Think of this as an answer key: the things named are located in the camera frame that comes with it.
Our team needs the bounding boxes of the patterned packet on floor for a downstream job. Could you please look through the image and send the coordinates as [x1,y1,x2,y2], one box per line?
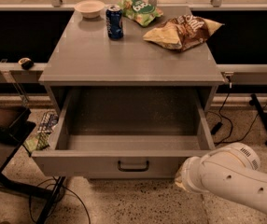
[37,112,59,133]

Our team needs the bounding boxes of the small black round device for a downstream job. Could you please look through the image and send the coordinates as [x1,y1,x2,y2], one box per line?
[18,58,34,70]

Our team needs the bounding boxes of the dark side cart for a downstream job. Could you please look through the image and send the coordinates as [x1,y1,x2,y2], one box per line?
[0,105,64,224]

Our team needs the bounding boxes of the black floor cable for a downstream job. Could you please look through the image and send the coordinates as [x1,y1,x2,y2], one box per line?
[28,177,92,224]

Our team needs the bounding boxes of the blue soda can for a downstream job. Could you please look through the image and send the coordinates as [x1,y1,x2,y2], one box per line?
[105,5,123,39]

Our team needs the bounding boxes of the green chip bag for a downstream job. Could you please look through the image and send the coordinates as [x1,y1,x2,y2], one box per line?
[118,0,163,27]

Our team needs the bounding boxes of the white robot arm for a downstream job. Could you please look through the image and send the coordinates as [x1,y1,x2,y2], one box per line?
[175,143,267,215]

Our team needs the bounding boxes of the green mesh snack packet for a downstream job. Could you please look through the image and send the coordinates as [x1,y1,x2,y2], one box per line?
[23,133,49,154]

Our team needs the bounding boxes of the brown yellow chip bag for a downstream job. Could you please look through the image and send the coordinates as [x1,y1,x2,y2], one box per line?
[143,15,222,51]

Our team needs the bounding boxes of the grey drawer cabinet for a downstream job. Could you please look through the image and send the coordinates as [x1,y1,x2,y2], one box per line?
[38,5,226,117]

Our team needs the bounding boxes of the white bowl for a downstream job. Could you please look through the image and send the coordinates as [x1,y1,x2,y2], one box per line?
[74,0,105,19]

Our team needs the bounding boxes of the black power cable with adapter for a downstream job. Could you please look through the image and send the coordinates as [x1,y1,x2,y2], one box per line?
[207,83,265,147]

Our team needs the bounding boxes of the grey top drawer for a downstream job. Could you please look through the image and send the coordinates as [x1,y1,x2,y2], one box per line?
[33,87,214,179]

